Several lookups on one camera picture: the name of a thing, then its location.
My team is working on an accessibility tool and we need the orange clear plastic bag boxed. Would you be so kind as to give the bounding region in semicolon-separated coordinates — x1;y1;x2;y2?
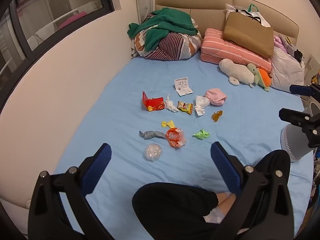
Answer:
165;127;187;149

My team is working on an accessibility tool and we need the white plush toy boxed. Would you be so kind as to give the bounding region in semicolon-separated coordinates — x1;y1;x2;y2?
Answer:
219;58;255;86

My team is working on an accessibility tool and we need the red gold pop-up card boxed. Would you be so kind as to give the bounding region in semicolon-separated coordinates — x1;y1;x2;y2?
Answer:
142;90;165;112

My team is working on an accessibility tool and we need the grey curtain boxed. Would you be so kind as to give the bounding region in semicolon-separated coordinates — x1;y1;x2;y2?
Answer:
134;0;155;23

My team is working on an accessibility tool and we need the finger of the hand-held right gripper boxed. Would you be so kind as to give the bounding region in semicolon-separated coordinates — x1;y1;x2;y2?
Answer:
279;107;320;149
289;82;320;97

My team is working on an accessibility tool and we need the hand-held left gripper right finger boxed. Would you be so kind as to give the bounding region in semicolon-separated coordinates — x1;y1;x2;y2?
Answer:
210;141;294;240

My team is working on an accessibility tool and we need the pink striped folded quilt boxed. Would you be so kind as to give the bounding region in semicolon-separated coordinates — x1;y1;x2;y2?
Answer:
200;28;272;73

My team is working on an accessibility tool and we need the white tissue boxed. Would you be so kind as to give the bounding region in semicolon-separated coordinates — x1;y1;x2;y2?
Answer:
164;94;178;112
194;95;210;117

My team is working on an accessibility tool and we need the amber candy wrapper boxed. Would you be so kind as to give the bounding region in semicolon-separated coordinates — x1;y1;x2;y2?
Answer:
211;110;224;123

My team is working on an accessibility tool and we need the beige padded headboard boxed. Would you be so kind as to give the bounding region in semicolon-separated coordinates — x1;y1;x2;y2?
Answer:
155;0;300;45

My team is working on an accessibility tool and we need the striped duvet bundle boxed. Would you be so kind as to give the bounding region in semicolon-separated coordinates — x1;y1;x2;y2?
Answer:
130;14;202;61

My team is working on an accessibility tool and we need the green paper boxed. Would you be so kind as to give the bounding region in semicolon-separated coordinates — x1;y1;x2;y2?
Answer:
192;129;210;140

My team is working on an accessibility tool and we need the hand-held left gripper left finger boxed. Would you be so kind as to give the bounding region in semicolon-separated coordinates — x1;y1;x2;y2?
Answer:
27;143;115;240

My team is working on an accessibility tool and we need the grey round bin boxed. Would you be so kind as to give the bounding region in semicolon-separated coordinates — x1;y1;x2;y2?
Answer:
280;125;314;162

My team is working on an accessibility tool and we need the white printed leaflet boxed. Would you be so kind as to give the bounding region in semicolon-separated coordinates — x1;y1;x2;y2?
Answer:
174;77;194;97

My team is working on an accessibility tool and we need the dark framed window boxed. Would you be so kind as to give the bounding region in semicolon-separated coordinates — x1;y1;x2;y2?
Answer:
0;0;115;110

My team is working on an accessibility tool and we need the grey garment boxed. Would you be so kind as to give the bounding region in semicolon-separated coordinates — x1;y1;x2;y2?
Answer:
281;35;298;55

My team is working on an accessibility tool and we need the green knitted blanket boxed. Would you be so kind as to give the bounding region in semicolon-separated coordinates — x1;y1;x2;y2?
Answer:
127;7;199;52

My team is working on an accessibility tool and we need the green turtle plush orange shell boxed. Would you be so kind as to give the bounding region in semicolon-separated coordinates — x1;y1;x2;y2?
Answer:
247;63;272;92

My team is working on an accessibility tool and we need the purple garment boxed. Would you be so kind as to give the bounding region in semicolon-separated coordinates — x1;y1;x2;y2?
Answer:
274;35;288;53

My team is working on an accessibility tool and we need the wall poster with lion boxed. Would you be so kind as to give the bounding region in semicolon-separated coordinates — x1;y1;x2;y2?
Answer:
306;55;320;85

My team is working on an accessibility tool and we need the grey wrapper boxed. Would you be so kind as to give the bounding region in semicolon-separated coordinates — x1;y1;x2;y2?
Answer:
139;130;167;140

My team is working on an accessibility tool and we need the white plastic bag green handle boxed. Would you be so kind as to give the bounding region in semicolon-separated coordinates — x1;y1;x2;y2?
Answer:
225;3;272;28

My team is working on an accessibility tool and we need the brown paper bag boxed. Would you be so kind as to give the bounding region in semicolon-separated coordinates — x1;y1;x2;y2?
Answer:
222;12;274;59

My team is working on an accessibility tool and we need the person's left leg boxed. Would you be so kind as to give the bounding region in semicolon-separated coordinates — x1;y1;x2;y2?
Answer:
132;182;238;240

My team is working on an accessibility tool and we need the grey white duvet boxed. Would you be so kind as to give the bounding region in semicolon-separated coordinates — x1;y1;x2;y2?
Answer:
269;45;305;92

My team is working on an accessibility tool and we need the yellow snack wrapper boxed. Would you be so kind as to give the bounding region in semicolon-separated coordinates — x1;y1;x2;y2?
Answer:
177;100;194;115

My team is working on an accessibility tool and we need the clear plastic wrap ball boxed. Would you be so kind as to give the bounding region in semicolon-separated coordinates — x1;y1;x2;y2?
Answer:
143;143;163;162

